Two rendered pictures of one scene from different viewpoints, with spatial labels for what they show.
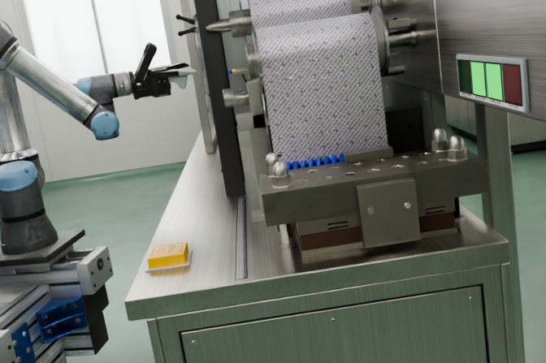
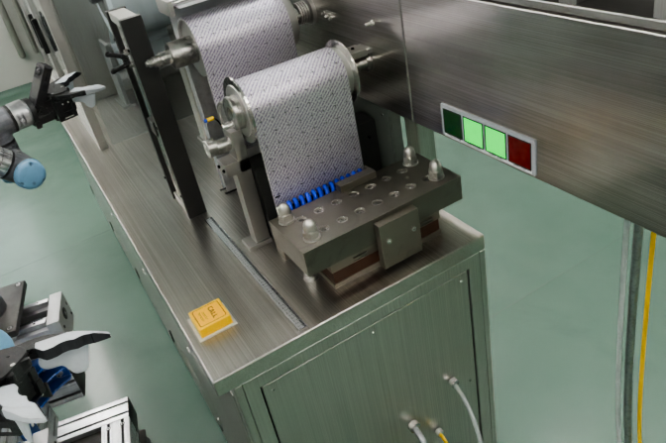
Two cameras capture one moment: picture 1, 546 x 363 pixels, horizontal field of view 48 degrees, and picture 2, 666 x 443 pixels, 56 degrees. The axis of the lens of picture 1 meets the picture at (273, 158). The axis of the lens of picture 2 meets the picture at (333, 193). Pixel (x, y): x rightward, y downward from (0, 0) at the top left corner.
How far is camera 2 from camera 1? 0.57 m
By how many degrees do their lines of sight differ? 29
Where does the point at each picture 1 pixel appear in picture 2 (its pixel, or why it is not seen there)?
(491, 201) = not seen: hidden behind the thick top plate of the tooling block
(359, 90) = (338, 124)
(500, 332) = (479, 296)
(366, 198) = (385, 233)
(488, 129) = not seen: hidden behind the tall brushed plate
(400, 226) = (409, 244)
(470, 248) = (461, 248)
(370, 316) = (397, 318)
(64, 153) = not seen: outside the picture
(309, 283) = (356, 312)
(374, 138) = (352, 161)
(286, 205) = (323, 255)
